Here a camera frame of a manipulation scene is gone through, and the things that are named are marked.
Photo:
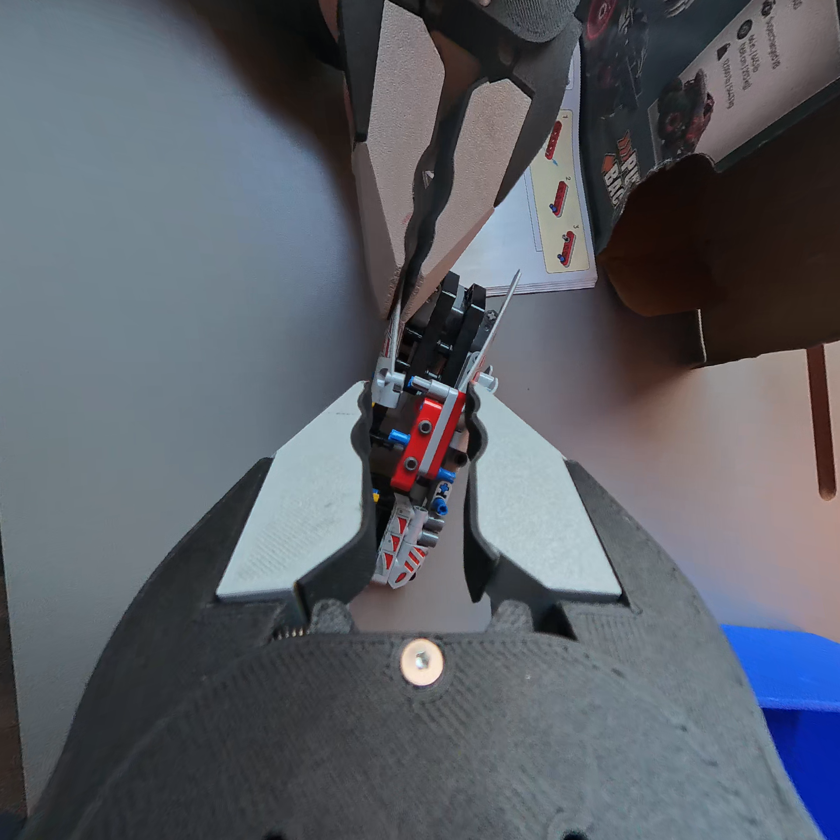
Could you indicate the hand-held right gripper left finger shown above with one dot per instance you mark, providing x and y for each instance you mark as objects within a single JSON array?
[{"x": 295, "y": 512}]

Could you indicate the opened dark monster truck box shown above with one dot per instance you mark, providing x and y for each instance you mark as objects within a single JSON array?
[{"x": 689, "y": 65}]

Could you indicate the grey red lego model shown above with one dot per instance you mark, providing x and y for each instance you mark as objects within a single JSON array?
[{"x": 430, "y": 446}]

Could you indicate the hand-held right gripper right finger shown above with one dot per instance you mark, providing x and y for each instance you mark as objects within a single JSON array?
[{"x": 544, "y": 525}]

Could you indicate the lego instruction booklet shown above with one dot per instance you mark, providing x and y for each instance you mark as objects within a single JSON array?
[{"x": 564, "y": 197}]

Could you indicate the large blue plastic bin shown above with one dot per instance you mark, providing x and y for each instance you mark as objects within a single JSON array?
[{"x": 800, "y": 722}]

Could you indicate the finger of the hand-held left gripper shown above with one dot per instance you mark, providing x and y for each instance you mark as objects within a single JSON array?
[
  {"x": 394, "y": 131},
  {"x": 489, "y": 144}
]

